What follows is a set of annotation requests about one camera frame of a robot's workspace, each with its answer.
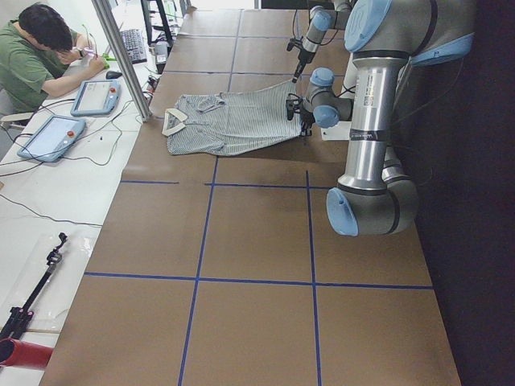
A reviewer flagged navy white striped polo shirt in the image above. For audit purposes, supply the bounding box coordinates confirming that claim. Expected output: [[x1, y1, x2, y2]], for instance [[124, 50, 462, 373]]
[[162, 81, 301, 156]]

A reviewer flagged lower blue teach pendant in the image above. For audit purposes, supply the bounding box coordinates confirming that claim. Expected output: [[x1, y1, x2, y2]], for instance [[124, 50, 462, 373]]
[[17, 115, 86, 162]]

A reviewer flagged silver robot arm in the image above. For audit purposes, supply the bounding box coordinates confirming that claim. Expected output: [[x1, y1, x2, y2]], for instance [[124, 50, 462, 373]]
[[286, 1, 356, 84], [296, 1, 476, 236]]

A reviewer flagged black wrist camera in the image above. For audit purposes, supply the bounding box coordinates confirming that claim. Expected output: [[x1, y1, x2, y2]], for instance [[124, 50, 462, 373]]
[[286, 37, 303, 51], [285, 93, 304, 121]]

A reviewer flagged blue teach pendant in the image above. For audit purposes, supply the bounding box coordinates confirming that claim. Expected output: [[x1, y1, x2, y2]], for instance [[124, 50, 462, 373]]
[[17, 115, 86, 162], [70, 80, 120, 117]]

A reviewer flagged black tripod selfie stick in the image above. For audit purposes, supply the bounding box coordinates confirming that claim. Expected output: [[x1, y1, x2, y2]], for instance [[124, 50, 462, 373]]
[[1, 232, 68, 339]]

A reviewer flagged upper blue teach pendant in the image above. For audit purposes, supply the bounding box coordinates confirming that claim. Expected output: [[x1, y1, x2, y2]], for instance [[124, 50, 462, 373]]
[[70, 80, 120, 117]]

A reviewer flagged black cable on table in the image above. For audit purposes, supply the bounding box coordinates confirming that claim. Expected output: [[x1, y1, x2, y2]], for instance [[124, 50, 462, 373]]
[[0, 100, 134, 229]]

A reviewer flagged black computer mouse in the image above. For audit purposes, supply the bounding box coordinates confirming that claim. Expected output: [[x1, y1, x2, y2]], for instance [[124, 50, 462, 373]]
[[105, 71, 122, 80]]

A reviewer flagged red cylinder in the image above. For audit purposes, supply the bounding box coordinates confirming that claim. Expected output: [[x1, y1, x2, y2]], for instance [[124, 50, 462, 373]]
[[1, 338, 53, 370]]

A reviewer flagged black keyboard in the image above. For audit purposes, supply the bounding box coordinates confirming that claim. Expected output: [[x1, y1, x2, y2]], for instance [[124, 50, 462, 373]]
[[120, 29, 147, 64]]

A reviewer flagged aluminium frame post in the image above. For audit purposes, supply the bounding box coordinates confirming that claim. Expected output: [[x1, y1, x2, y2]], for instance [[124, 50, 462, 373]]
[[92, 0, 151, 122]]

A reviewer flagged person in green shirt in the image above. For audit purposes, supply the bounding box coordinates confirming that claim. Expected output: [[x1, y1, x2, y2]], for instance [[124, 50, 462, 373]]
[[1, 3, 105, 114]]

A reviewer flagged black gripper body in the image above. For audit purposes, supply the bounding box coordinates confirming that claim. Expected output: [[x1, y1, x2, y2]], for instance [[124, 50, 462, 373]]
[[299, 108, 315, 128], [299, 50, 315, 64]]

